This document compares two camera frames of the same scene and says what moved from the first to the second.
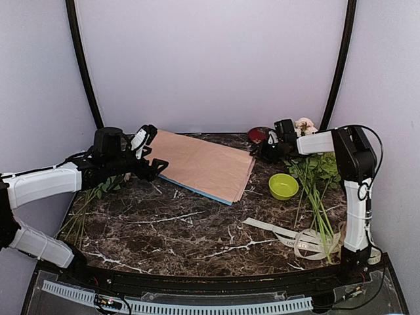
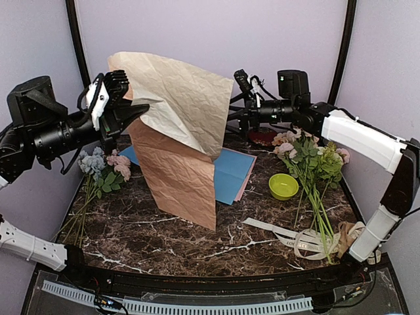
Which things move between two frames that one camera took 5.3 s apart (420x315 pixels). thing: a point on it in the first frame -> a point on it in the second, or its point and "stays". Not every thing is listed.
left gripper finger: (156, 167) -> (132, 112)
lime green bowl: (283, 186) stays
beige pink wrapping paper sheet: (218, 170) -> (178, 137)
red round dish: (258, 134) stays
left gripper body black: (117, 166) -> (110, 128)
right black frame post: (352, 10) stays
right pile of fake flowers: (312, 170) stays
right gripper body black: (272, 153) -> (252, 110)
